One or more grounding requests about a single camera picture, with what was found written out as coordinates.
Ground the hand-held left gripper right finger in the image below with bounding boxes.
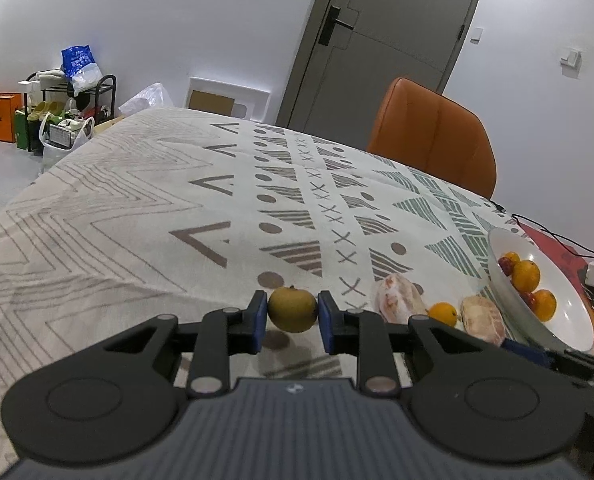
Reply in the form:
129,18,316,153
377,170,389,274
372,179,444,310
318,291,500,396

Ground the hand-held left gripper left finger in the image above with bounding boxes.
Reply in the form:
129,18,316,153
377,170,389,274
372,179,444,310
102,290,269,398

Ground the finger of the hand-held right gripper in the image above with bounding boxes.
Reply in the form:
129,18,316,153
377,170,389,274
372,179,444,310
501,338,578,375

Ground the brown round pear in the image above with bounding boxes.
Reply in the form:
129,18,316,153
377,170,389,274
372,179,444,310
268,285,320,333

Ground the large orange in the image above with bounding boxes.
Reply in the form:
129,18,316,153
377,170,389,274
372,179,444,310
511,259,541,293
531,289,558,322

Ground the white bowl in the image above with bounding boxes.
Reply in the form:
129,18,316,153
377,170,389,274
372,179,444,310
487,227,594,352

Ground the wrapped bread bun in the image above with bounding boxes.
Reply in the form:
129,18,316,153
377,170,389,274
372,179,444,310
375,274,428,325

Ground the patterned tablecloth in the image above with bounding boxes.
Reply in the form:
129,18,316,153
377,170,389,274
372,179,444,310
0,106,593,411

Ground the orange chair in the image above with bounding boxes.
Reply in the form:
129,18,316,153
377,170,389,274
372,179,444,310
366,77,498,200

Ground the white framed board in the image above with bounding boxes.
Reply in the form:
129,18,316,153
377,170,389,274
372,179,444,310
187,76,270,123

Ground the clear plastic bag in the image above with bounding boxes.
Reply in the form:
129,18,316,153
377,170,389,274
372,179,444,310
119,82,175,117

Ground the white plastic bag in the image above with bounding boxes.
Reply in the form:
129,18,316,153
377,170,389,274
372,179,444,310
39,115,96,171

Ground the black metal rack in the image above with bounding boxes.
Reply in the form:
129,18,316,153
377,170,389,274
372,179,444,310
18,74,118,153

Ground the grey door with black lock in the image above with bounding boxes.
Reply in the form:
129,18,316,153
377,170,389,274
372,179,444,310
276,0,493,133

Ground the green bag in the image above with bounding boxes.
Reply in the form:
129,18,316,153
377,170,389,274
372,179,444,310
14,109,42,151

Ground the blue plastic bag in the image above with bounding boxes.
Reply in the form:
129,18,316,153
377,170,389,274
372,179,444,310
60,45,102,96

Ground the orange paper bag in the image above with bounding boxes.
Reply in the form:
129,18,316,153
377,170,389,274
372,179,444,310
0,92,24,143

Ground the black cable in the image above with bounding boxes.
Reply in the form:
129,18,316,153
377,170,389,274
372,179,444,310
490,200,594,266

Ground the black door lock handle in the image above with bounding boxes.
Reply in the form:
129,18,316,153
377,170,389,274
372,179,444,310
318,5,356,47

